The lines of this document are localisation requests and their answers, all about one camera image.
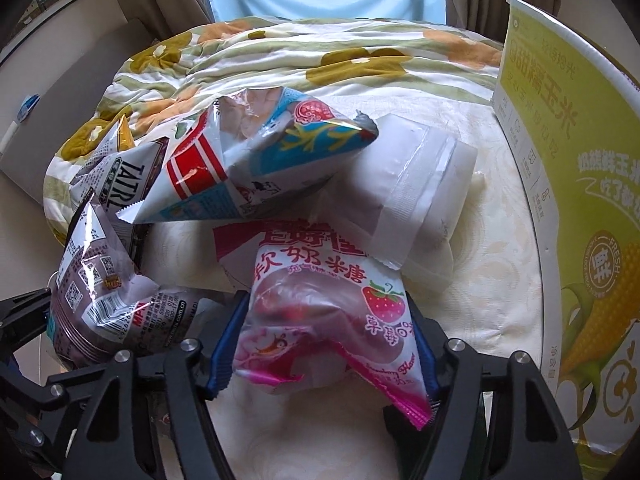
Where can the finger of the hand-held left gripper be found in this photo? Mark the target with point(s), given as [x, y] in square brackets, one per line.
[30, 400]
[20, 315]

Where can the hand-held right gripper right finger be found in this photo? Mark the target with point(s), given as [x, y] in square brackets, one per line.
[427, 345]

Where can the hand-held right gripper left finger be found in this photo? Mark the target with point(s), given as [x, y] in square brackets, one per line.
[225, 355]

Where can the purple grey snack bag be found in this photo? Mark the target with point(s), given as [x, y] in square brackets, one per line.
[110, 310]

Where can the pink strawberry candy bag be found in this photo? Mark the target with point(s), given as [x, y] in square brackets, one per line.
[320, 310]

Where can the green cardboard box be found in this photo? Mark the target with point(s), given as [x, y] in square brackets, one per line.
[565, 185]

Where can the white tissue pack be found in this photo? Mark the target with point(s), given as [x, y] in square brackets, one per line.
[415, 185]

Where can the white small box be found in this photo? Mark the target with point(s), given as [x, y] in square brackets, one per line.
[9, 135]

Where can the blue red striped snack bag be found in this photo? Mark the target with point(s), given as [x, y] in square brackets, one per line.
[225, 170]

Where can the orange striped snack packet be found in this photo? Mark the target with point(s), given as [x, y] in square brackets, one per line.
[120, 135]

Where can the blue white small item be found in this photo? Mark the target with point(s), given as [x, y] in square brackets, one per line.
[29, 106]

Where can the grey headboard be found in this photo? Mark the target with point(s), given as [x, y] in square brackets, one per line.
[65, 90]

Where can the floral green yellow blanket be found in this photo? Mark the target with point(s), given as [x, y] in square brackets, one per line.
[280, 55]

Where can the framed picture of houses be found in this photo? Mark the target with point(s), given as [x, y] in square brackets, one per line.
[45, 0]

